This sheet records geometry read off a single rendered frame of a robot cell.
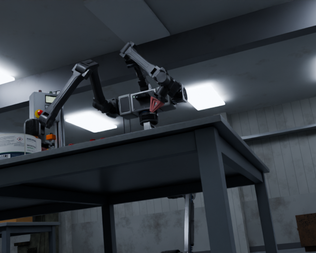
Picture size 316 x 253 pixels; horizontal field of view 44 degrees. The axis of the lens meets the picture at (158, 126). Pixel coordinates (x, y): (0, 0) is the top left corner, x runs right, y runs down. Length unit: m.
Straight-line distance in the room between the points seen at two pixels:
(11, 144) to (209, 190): 1.02
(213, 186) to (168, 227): 8.63
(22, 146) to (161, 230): 8.13
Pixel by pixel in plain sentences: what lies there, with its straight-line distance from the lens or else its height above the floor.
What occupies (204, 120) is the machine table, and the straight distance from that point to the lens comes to 1.15.
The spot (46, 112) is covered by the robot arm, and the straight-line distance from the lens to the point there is 2.42.
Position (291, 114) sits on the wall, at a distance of 9.49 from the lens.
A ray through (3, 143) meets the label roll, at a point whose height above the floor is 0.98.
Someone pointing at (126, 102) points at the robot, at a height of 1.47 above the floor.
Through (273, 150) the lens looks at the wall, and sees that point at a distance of 9.35.
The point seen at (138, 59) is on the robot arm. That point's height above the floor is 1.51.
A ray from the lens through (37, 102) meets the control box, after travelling 2.59.
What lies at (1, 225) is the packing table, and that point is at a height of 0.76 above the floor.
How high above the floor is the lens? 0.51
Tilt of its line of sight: 16 degrees up
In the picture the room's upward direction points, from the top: 6 degrees counter-clockwise
